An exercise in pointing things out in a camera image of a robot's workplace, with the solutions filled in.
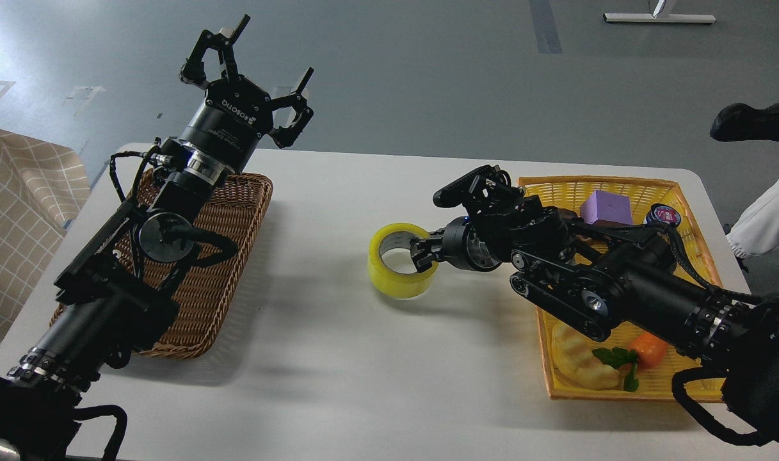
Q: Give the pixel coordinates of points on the yellow plastic basket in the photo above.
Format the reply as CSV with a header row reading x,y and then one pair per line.
x,y
570,191

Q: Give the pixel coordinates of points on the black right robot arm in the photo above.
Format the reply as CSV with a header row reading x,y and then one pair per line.
x,y
595,278

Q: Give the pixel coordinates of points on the person in white clothing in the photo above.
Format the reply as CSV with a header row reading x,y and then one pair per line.
x,y
756,232

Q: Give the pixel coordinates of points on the orange toy carrot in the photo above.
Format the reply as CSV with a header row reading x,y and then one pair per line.
x,y
644,352

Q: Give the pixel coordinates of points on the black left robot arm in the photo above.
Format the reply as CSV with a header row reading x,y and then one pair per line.
x,y
118,291

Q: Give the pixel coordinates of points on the yellow tape roll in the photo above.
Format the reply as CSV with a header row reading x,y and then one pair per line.
x,y
387,281

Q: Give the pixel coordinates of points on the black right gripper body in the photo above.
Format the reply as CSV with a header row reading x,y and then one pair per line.
x,y
459,245

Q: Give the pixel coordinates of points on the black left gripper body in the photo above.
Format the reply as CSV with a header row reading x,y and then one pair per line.
x,y
230,122

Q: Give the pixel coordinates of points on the beige checkered cloth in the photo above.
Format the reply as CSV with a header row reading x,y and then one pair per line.
x,y
43,187

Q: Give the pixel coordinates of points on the small jar blue lid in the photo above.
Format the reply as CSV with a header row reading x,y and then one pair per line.
x,y
662,213

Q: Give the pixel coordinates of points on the purple foam block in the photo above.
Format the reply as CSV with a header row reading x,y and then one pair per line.
x,y
603,207

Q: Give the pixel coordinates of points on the toy croissant bread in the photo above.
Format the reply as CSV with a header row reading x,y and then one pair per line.
x,y
574,359

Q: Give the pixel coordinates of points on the black shoe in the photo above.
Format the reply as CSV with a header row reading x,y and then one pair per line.
x,y
740,122

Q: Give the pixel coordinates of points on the brown wicker basket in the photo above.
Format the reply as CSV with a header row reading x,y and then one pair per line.
x,y
236,210

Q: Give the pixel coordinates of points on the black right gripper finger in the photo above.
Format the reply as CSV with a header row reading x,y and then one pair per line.
x,y
425,260
431,241

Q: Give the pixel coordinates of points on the white metal stand base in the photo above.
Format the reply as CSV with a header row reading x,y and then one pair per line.
x,y
661,13

